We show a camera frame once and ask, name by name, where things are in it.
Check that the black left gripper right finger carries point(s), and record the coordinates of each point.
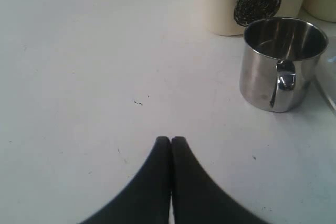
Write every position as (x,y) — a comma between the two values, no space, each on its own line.
(196,197)

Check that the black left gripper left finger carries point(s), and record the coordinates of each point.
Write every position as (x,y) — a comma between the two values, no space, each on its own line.
(147,197)

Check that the white square plate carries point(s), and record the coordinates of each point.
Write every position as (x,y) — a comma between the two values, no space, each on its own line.
(325,77)

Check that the steel mug with solid handle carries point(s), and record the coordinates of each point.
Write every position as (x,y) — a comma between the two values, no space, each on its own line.
(279,62)

